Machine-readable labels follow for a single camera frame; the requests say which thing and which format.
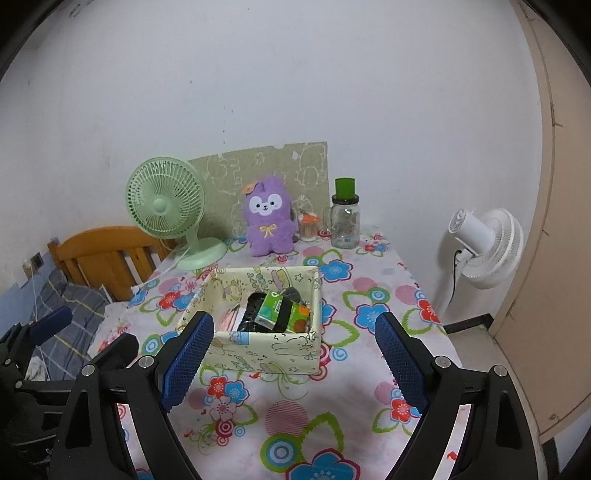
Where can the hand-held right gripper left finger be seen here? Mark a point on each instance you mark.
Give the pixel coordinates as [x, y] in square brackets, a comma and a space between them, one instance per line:
[187, 364]

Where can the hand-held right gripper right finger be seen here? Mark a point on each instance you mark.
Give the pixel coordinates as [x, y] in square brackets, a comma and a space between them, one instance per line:
[401, 364]

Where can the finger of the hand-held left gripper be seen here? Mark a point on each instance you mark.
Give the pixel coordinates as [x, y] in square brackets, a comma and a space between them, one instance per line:
[117, 350]
[53, 323]

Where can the pink cartoon tissue pack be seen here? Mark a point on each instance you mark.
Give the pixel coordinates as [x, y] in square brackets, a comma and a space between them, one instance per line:
[231, 321]

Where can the black plastic bag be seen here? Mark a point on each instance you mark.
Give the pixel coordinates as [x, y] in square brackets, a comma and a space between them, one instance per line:
[251, 316]

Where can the yellow printed storage box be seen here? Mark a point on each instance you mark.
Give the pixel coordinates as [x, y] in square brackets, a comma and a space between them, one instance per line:
[272, 350]

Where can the green tissue pack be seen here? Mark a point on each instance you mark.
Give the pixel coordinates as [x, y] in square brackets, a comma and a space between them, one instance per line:
[272, 309]

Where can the grey bag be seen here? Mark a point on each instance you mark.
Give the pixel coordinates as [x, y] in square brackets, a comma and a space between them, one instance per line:
[292, 293]

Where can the grey plaid pillow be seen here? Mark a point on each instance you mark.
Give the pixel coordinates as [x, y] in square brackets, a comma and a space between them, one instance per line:
[74, 300]

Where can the white standing fan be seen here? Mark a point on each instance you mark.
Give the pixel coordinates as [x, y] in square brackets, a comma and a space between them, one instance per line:
[494, 249]

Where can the glass jar with green lid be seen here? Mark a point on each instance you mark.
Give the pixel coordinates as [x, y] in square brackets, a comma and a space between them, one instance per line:
[345, 226]

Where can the purple plush toy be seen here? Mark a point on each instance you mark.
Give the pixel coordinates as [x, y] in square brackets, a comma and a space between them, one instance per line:
[270, 235]

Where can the green desk fan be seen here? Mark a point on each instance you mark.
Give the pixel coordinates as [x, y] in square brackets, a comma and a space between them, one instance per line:
[161, 203]

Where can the cotton swab jar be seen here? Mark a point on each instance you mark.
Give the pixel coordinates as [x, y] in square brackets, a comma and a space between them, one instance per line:
[308, 230]

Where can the green printed board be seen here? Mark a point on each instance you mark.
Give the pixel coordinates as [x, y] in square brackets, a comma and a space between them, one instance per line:
[221, 175]

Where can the beige door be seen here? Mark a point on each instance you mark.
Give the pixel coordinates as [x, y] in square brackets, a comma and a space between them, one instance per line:
[563, 230]

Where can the wall socket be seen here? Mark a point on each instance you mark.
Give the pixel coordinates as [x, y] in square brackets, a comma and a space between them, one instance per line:
[37, 261]

